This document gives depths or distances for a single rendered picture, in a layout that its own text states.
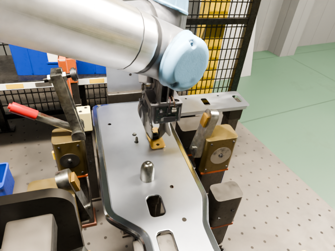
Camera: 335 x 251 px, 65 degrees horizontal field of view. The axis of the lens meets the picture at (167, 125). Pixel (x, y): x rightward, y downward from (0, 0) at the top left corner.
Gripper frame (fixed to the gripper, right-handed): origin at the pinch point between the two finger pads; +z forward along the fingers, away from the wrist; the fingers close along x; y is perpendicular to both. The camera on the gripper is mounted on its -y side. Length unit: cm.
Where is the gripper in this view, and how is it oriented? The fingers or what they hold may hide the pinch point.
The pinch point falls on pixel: (155, 132)
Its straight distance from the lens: 69.5
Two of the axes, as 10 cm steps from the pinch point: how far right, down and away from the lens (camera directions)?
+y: 2.8, 6.1, -7.4
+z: -0.8, 7.8, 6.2
